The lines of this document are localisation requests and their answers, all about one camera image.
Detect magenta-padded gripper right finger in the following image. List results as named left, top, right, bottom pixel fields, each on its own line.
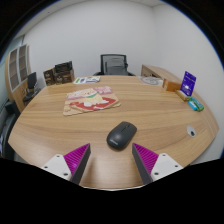
left=131, top=142, right=184, bottom=185

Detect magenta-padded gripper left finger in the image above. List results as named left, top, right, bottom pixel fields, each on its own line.
left=40, top=143, right=92, bottom=185

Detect black computer mouse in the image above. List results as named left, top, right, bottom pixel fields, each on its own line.
left=106, top=120, right=138, bottom=151

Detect cartoon dog print mouse pad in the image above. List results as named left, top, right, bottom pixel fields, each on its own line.
left=62, top=85, right=122, bottom=117

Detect blue flat box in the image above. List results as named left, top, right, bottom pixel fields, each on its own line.
left=187, top=99, right=198, bottom=112

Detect small tan flat box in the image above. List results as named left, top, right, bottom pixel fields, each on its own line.
left=175, top=89, right=191, bottom=102

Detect green flat box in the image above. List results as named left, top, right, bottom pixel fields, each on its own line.
left=190, top=96, right=205, bottom=112

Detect large black office chair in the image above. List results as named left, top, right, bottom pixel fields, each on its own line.
left=0, top=99, right=21, bottom=159

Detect orange-brown small box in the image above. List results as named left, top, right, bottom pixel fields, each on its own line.
left=162, top=79, right=183, bottom=93

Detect round grey disc pad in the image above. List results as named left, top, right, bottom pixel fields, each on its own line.
left=139, top=75, right=164, bottom=86

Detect white leaflet with coloured prints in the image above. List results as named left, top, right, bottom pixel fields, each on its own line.
left=72, top=75, right=102, bottom=85

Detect dark brown cardboard box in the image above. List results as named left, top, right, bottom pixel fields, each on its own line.
left=53, top=69, right=76, bottom=85

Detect purple standing card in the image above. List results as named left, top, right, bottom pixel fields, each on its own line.
left=179, top=70, right=198, bottom=98

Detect small black chair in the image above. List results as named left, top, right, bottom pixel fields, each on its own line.
left=22, top=71, right=43, bottom=104

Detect wooden side cabinet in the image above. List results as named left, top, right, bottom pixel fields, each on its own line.
left=140, top=64, right=183, bottom=84

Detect black cardboard box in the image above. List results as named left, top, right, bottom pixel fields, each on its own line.
left=54, top=60, right=74, bottom=74

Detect grey backpack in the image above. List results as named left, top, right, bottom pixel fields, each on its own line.
left=105, top=57, right=129, bottom=76

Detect black mesh office chair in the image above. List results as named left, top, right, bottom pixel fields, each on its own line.
left=93, top=53, right=136, bottom=77

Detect wooden shelf unit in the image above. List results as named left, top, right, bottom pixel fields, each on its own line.
left=4, top=43, right=33, bottom=113

